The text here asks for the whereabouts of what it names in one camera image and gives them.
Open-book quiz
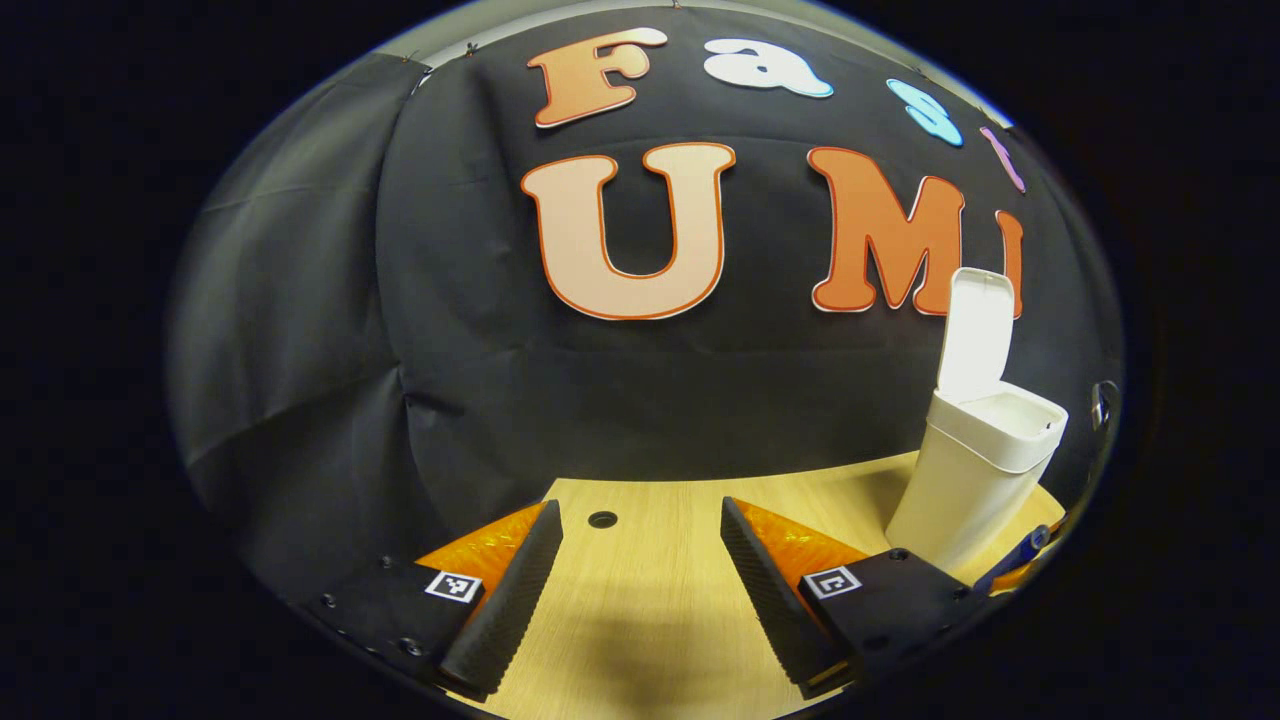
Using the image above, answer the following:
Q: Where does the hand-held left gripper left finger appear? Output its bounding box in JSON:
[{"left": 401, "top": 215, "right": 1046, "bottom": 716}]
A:
[{"left": 300, "top": 498, "right": 565, "bottom": 701}]

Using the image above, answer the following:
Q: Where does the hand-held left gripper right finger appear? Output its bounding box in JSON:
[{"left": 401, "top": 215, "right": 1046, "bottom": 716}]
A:
[{"left": 720, "top": 495, "right": 991, "bottom": 701}]

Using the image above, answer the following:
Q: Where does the blue pop can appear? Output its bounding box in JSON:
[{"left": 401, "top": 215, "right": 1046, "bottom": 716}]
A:
[{"left": 972, "top": 524, "right": 1053, "bottom": 597}]

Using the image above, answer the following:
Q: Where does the white desktop garbage bin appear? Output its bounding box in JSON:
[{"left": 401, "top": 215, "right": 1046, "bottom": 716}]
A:
[{"left": 884, "top": 266, "right": 1070, "bottom": 578}]

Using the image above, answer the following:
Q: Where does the wooden desktop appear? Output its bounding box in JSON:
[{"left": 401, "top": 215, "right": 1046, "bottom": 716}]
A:
[{"left": 450, "top": 450, "right": 1069, "bottom": 720}]

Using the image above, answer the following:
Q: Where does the black backdrop cloth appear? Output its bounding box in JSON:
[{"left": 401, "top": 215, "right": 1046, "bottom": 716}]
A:
[{"left": 165, "top": 5, "right": 1123, "bottom": 601}]

